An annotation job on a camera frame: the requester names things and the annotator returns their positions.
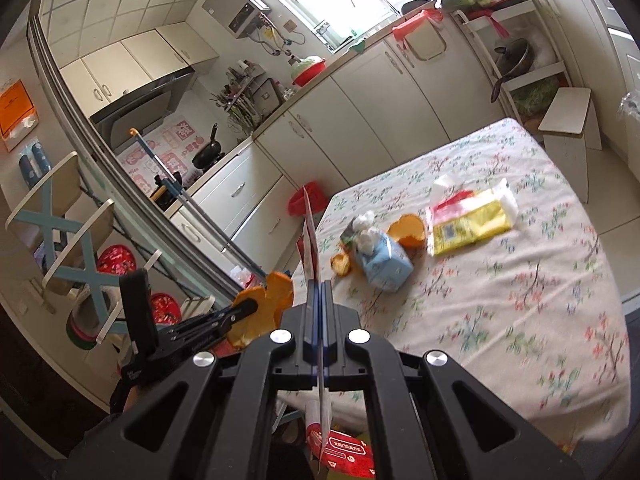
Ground white wooden stool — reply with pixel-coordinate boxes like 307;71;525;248
537;87;603;201

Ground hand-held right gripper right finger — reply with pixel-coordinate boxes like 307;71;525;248
320;282;581;480

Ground white water heater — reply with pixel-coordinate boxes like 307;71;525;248
201;0;273;36

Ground white base cabinets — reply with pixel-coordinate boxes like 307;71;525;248
250;10;506;191

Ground white trolley rack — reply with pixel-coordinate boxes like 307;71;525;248
452;0;571;116

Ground wall utensil rack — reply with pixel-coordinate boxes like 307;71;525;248
210;60;281;131

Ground orange wall box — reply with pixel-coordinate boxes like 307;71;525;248
0;80;38;153

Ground red patterned slipper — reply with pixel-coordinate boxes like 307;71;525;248
150;292;183;326
97;244;137;276

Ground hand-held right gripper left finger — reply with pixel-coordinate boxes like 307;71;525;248
107;281;319;480

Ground beige slipper red trim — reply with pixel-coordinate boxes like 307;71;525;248
65;290;126;351

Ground red and white packet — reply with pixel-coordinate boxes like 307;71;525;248
297;185;333;476

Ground table with floral tablecloth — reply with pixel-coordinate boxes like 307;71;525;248
277;117;633;453

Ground white tissue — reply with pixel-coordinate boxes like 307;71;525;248
352;210;379;251

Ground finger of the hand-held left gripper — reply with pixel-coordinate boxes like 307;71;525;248
160;319;241;361
165;300;260;341

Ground grey sliding door frame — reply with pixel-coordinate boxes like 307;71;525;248
27;15;246;301

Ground black wok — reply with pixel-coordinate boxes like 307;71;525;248
492;37;533;101

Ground range hood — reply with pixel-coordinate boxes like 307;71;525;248
90;67;196;153

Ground pink patterned backsplash sticker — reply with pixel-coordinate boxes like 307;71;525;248
117;115;201;196

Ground blue and white shoe rack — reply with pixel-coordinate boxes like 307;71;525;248
5;152;163;346

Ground yellow packet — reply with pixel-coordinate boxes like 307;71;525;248
427;172;520;257

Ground black frying pan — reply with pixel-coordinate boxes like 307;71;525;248
192;125;223;168

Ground white stove cabinet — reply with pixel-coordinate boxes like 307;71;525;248
167;140;301;271

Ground red basin on counter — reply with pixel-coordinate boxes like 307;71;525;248
291;56;328;86

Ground white hanging bin red bag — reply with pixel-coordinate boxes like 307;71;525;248
392;10;446;61

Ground red printed wrapper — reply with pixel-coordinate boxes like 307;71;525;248
305;425;381;480

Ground blue mop handle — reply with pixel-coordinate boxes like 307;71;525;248
129;127;266;281

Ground red-lined waste bin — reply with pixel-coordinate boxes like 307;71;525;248
289;181;326;218

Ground blue tissue pack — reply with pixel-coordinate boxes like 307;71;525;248
352;232;415;293

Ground white upper cabinet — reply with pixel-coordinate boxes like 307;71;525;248
60;27;218;121

